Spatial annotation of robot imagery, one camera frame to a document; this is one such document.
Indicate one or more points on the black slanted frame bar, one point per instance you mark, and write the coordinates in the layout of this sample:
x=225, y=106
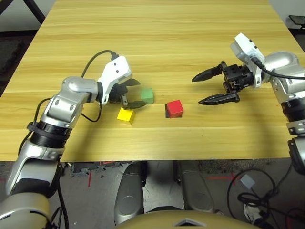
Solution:
x=35, y=10

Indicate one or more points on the tan robot torso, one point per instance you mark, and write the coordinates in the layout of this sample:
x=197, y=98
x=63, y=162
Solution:
x=155, y=220

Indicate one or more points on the grey power adapter box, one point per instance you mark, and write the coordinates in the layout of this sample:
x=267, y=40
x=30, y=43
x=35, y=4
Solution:
x=247, y=181

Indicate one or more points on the black red-lined floor mat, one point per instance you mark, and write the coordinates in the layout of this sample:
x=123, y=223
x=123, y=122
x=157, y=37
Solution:
x=95, y=167

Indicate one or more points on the grey robot left leg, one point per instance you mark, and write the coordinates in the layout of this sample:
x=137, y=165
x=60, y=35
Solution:
x=129, y=195

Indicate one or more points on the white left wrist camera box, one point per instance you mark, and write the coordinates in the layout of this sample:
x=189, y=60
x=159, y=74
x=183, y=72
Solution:
x=115, y=69

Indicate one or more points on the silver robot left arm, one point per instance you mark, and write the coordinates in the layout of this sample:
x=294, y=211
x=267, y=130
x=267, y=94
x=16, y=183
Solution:
x=64, y=107

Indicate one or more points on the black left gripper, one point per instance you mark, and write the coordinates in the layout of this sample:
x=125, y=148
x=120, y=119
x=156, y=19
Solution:
x=118, y=94

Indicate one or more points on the grey robot leg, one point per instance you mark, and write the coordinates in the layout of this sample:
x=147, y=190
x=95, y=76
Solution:
x=129, y=195
x=195, y=190

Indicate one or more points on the grey robot right leg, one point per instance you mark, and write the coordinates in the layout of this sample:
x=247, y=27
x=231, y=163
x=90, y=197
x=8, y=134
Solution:
x=195, y=190

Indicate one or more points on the yellow cube block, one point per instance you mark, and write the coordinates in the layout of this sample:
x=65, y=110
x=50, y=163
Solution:
x=125, y=115

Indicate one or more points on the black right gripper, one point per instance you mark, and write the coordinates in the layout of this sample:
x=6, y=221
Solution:
x=236, y=76

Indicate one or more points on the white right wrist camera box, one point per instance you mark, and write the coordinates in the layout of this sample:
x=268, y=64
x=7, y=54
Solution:
x=246, y=51

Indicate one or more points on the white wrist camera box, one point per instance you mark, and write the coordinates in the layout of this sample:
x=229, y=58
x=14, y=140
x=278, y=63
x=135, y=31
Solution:
x=246, y=51
x=115, y=69

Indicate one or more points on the red cube block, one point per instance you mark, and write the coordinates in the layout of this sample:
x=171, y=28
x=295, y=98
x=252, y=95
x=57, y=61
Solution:
x=175, y=108

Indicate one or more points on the green cube block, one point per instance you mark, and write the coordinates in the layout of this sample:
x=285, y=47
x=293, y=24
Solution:
x=147, y=95

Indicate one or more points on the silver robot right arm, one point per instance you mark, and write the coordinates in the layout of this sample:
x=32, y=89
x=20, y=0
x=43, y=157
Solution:
x=286, y=71

